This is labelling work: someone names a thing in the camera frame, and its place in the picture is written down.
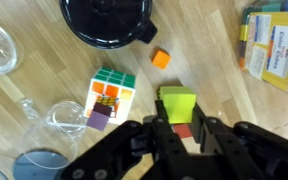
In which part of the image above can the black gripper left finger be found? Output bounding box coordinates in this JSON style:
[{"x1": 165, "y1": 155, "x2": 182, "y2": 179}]
[{"x1": 61, "y1": 88, "x2": 199, "y2": 180}]

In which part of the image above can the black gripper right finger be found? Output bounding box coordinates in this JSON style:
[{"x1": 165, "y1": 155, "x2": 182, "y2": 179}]
[{"x1": 191, "y1": 102, "x2": 288, "y2": 180}]

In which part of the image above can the yellow wooden block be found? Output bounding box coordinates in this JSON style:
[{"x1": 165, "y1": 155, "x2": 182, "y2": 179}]
[{"x1": 159, "y1": 85, "x2": 198, "y2": 125}]

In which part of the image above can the purple wooden block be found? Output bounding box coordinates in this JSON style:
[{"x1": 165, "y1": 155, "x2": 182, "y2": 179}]
[{"x1": 85, "y1": 101, "x2": 114, "y2": 132}]

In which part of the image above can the brown red wooden block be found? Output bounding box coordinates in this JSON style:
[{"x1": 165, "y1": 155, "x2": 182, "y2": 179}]
[{"x1": 171, "y1": 123, "x2": 195, "y2": 140}]

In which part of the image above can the orange wooden block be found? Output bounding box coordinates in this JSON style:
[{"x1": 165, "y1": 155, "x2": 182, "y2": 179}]
[{"x1": 150, "y1": 47, "x2": 172, "y2": 71}]

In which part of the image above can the white Rubik's cube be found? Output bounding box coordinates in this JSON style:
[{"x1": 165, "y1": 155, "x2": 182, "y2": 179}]
[{"x1": 83, "y1": 67, "x2": 137, "y2": 126}]

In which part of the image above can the small multicolour puzzle cube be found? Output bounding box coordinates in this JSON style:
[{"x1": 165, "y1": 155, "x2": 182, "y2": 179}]
[{"x1": 95, "y1": 94, "x2": 120, "y2": 108}]

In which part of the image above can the clear glass cup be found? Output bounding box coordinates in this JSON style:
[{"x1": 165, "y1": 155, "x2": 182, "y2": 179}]
[{"x1": 23, "y1": 99, "x2": 89, "y2": 171}]

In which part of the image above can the clear jar of colour cubes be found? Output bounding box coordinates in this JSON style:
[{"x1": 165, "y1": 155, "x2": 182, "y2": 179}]
[{"x1": 238, "y1": 0, "x2": 288, "y2": 102}]

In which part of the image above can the small clear plastic piece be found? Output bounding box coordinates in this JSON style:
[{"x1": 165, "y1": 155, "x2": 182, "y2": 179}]
[{"x1": 16, "y1": 97, "x2": 40, "y2": 121}]

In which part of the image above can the black round pan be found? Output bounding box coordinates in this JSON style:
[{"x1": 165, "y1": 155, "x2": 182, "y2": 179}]
[{"x1": 59, "y1": 0, "x2": 159, "y2": 51}]

